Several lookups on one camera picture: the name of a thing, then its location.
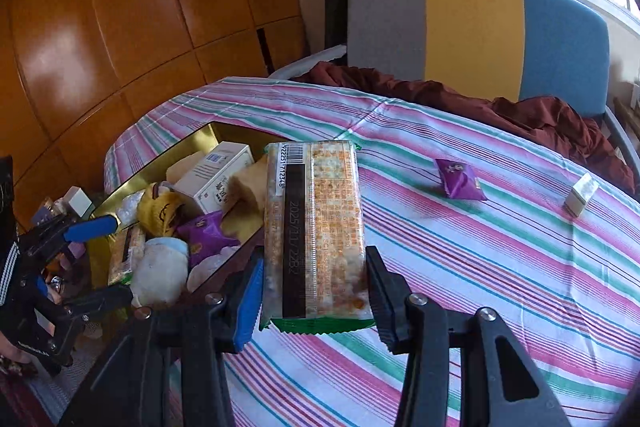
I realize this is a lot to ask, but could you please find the yellow spotted sock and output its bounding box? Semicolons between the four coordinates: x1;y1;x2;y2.
137;184;183;238

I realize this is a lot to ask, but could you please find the striped tablecloth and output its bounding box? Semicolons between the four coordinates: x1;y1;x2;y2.
25;77;640;427

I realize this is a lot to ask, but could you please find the golden tin tray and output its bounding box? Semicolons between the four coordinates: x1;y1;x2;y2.
92;121;271;308

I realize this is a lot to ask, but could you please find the grey yellow blue chair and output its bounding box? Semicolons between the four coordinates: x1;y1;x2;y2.
267;0;636;178

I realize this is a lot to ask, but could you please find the orange cracker packet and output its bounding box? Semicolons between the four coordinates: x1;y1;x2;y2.
107;226;147;287
259;139;376;335

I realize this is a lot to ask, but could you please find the small white box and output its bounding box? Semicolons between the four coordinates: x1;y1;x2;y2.
564;173;600;217

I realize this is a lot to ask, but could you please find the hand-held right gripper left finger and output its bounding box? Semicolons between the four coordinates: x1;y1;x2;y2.
57;252;266;427

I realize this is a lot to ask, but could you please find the pale yellow sponge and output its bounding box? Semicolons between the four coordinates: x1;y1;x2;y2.
227;157;271;243
165;151;208;185

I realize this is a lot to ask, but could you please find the dark red cloth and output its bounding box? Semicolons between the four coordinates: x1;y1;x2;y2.
290;61;636;195

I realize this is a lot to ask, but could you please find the purple snack packet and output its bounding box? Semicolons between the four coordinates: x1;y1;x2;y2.
175;211;238;268
434;158;487;200

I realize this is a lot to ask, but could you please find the wooden wardrobe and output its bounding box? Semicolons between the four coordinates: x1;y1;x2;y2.
0;0;308;228

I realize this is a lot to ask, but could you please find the person's left hand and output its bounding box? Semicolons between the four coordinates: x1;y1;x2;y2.
0;332;38;378

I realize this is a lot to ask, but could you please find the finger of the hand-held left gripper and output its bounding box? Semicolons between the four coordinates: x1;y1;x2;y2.
22;214;120;258
50;284;135;324

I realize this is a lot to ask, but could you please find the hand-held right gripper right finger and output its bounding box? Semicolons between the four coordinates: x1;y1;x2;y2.
365;246;573;427

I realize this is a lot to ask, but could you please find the black rolled mat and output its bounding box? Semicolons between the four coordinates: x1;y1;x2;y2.
323;0;358;52

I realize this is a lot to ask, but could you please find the white carton box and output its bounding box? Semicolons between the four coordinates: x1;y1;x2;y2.
174;142;256;215

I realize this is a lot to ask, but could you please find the white sock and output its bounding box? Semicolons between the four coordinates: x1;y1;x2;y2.
130;237;190;308

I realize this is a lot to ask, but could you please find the clear plastic packet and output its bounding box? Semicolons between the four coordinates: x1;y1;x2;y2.
116;192;148;228
187;244;241;293

